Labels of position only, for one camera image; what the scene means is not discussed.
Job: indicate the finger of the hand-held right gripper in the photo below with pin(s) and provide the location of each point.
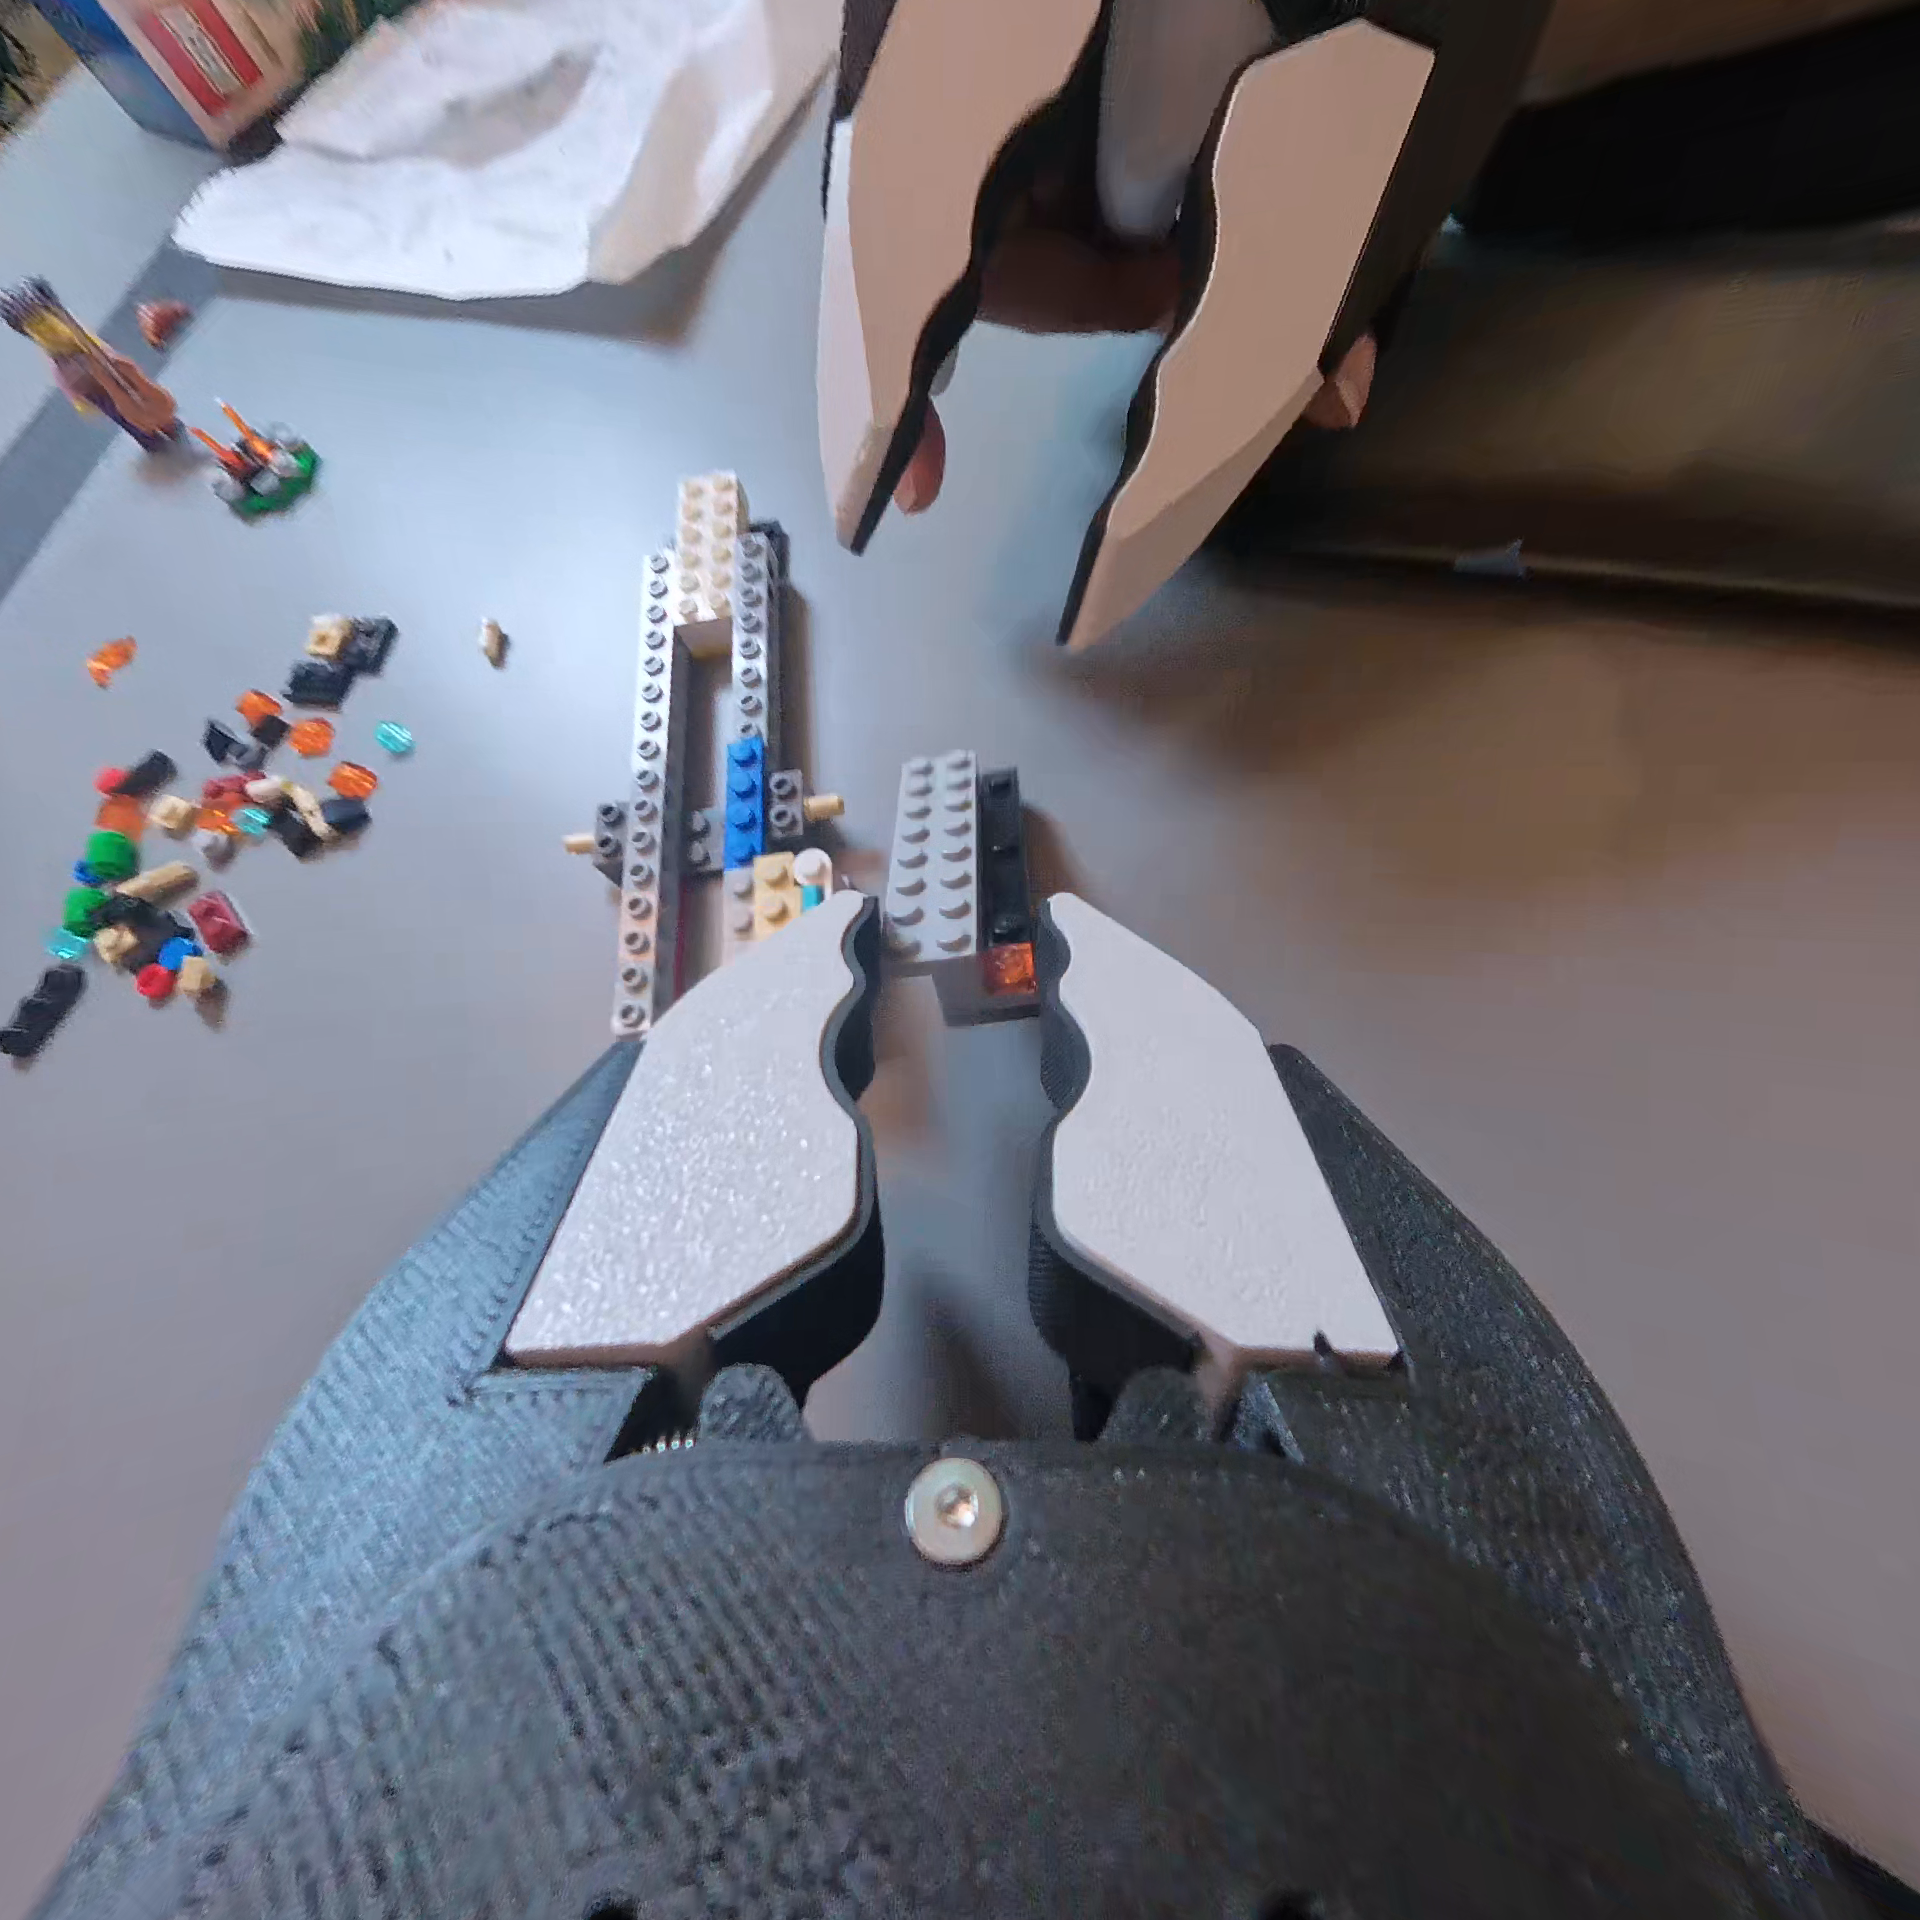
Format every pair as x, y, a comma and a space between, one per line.
914, 181
1290, 241

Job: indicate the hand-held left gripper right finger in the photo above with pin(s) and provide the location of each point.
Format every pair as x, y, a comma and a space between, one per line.
1216, 1184

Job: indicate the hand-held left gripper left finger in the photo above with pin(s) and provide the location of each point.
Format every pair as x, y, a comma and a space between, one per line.
703, 1168

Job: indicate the orange transparent lego tile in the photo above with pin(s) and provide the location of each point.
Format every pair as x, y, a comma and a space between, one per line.
1010, 970

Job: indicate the grey black lego block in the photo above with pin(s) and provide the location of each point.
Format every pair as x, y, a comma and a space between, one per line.
937, 855

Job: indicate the grey lego chassis assembly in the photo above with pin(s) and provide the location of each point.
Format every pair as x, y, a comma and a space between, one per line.
662, 781

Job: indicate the pile of small lego pieces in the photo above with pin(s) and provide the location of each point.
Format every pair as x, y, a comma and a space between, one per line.
224, 841

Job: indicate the lego campfire build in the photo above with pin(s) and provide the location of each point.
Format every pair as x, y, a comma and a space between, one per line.
263, 462

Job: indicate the lego set box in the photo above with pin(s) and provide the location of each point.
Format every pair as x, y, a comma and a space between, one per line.
194, 61

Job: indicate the brown lego piece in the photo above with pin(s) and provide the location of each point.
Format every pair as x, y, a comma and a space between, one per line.
163, 324

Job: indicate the orange lego flame piece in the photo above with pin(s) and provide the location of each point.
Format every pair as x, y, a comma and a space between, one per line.
113, 660

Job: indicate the purple lego minifigure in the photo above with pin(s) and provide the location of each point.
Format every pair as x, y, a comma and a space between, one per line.
99, 367

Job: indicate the person's right hand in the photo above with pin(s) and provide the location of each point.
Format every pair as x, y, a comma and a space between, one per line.
1082, 284

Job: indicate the small blue tape piece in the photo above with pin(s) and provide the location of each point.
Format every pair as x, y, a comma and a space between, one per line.
1490, 560

